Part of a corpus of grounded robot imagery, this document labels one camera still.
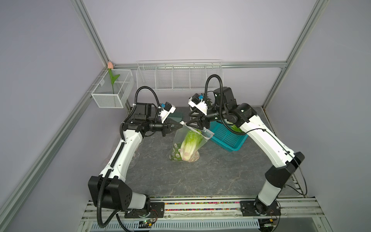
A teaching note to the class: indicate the white mesh wall basket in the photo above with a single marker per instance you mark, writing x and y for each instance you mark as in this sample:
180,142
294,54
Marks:
103,94

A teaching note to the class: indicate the chinese cabbage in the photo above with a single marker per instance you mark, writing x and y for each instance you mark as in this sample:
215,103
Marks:
190,146
236,130

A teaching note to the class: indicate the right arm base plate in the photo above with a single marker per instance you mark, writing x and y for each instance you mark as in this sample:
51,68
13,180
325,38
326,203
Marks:
251,208

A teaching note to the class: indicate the teal plastic basket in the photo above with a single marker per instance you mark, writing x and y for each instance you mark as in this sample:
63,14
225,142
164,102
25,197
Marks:
225,139

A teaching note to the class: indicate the artificial pink tulip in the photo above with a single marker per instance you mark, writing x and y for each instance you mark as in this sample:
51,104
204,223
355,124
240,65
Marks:
113,77

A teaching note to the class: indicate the white wire wall rack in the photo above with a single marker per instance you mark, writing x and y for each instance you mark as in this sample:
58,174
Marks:
177,74

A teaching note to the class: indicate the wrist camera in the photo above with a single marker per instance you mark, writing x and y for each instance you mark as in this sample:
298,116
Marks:
198,105
166,109

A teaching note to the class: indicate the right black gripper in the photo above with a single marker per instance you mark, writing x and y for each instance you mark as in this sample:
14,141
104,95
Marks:
198,122

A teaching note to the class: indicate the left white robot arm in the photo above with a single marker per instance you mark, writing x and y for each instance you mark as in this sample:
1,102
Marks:
109,191

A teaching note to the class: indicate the clear pink-dotted zipper bag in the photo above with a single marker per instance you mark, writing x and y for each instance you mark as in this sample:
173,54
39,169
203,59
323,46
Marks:
174,153

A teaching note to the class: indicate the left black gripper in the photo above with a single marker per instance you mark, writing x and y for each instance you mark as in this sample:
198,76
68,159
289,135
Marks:
167,128

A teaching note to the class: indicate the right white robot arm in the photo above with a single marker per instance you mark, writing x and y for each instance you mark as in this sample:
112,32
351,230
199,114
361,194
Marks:
226,110

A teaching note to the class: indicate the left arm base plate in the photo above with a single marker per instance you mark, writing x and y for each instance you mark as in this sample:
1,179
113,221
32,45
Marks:
154,210

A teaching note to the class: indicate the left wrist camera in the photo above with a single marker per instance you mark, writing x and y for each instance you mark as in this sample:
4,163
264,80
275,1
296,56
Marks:
166,109

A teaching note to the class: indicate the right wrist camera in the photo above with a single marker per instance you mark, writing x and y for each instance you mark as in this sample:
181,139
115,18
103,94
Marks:
198,105

